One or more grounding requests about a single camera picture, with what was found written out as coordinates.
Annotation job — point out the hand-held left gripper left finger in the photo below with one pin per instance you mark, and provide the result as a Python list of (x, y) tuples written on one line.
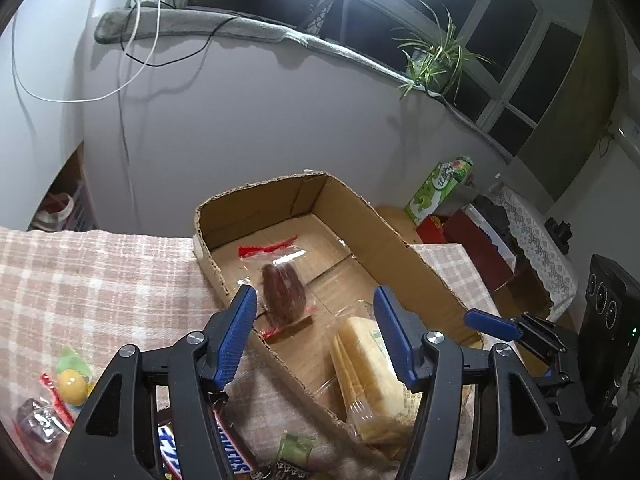
[(234, 342)]

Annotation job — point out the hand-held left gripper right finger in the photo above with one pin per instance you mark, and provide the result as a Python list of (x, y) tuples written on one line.
[(396, 342)]

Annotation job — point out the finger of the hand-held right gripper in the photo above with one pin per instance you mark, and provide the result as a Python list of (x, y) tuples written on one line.
[(492, 325)]

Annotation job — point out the yellow bread packet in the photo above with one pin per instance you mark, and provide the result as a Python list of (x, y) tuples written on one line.
[(367, 375)]

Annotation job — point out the brown snack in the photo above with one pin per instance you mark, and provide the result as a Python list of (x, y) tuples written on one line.
[(285, 292)]

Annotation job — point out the brown chocolate bar blue lettering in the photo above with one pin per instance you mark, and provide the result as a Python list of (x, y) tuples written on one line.
[(232, 452)]

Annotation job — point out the green square snack packet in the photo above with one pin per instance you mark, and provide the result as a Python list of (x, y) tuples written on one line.
[(295, 447)]

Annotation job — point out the cardboard box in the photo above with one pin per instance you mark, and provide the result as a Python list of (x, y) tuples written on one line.
[(350, 210)]

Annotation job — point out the small green candy packet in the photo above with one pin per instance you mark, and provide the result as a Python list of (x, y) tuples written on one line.
[(70, 359)]

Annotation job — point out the white lace cloth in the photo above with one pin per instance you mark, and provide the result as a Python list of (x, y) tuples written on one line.
[(535, 240)]

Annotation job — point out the red box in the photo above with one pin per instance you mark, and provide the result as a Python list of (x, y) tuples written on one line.
[(465, 232)]

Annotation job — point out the small black object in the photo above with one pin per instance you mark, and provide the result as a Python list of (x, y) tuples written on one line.
[(557, 232)]

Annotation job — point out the dark brown snack packet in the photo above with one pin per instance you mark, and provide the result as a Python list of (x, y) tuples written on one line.
[(282, 472)]

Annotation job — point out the green carton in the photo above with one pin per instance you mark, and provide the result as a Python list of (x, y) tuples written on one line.
[(440, 190)]

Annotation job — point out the pink checked tablecloth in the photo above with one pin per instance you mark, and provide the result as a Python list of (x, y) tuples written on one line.
[(100, 285)]

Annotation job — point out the small yellow candy packet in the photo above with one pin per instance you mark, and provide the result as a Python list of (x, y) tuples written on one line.
[(72, 384)]

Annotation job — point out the clear packet with red edge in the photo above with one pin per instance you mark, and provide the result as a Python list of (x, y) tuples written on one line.
[(37, 417)]

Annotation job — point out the red white shoe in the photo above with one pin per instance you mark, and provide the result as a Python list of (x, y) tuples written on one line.
[(55, 207)]

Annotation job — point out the potted spider plant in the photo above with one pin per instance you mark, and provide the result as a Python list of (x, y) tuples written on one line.
[(430, 55)]

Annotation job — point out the black tripod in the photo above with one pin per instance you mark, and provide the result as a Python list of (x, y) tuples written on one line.
[(335, 5)]

